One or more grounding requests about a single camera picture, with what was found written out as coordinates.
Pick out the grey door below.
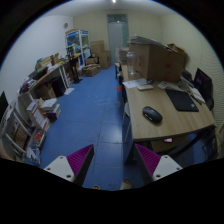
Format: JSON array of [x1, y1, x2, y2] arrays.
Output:
[[107, 14, 129, 63]]

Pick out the black monitor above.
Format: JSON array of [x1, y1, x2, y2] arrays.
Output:
[[193, 69, 212, 101]]

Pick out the white calculator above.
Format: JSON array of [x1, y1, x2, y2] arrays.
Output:
[[158, 81, 168, 90]]

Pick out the large cardboard box on desk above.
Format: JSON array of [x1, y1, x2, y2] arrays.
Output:
[[128, 36, 184, 82]]

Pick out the white shelf rack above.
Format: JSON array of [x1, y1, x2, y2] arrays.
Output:
[[0, 102, 46, 163]]

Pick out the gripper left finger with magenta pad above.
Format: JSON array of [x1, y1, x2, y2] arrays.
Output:
[[45, 144, 94, 186]]

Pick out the clear plastic jar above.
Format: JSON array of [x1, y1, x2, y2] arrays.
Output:
[[127, 52, 137, 75]]

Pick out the long wooden side desk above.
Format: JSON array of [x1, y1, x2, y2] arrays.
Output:
[[19, 57, 78, 107]]

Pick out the white paper sheet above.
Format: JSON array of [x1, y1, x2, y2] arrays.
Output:
[[122, 78, 147, 88]]

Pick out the stacked cardboard boxes by door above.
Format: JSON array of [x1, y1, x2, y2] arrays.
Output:
[[90, 41, 111, 69]]

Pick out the white remote control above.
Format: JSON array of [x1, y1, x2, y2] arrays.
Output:
[[137, 84, 154, 91]]

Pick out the low cardboard box on floor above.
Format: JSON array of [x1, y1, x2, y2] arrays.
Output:
[[82, 64, 101, 77]]

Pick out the stack of books on floor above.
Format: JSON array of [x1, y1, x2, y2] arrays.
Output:
[[40, 98, 61, 121]]

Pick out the black computer mouse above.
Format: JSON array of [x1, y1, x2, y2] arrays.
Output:
[[142, 106, 163, 123]]

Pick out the black mouse pad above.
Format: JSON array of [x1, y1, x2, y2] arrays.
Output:
[[165, 89, 199, 112]]

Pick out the blue claw machine cabinet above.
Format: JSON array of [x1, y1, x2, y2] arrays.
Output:
[[65, 29, 91, 67]]

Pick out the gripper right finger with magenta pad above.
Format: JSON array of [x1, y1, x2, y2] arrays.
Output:
[[134, 144, 182, 185]]

